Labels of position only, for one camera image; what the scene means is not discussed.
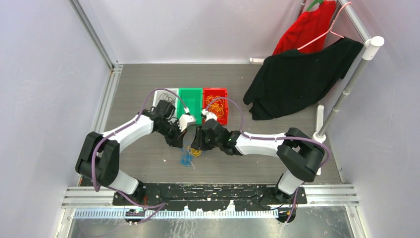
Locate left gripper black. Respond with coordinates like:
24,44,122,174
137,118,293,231
156,119,187,148

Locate blue cable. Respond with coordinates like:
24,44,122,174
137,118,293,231
179,148,195,168

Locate orange cable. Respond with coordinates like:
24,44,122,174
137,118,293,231
205,95,227,119

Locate brown cable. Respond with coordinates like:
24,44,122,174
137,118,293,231
158,93,177,106

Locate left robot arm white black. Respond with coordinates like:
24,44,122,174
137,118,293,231
75,100,196,205

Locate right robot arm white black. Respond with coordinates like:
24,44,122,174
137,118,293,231
191,119,328,204

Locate red plastic bin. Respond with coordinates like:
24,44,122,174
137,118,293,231
203,88,228,125

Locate green plastic bin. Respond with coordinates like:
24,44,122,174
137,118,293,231
178,88,203,125

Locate white plastic bin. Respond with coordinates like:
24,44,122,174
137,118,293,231
152,88,179,109

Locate black shirt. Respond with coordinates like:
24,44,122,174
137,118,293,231
243,37,363,120

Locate white clothes rack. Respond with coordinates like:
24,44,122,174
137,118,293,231
249,0,385,176

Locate red shirt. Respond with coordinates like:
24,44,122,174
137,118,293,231
272,0,336,55

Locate pink clothes hanger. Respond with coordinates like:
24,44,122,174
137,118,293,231
297,1,352,51

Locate green clothes hanger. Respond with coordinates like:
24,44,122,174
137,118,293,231
306,0,323,11

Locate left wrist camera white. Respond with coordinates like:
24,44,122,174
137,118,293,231
178,114,196,132

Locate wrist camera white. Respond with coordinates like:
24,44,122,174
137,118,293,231
178,114,196,132
201,109,217,123

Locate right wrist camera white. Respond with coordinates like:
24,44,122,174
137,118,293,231
201,109,217,123

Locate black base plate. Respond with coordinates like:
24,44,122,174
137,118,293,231
112,182,308,212

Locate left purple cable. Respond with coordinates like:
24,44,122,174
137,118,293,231
91,88,191,225

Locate white cable duct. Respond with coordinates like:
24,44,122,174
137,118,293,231
73,208,278,219

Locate aluminium frame post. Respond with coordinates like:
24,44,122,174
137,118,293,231
69,0,119,69

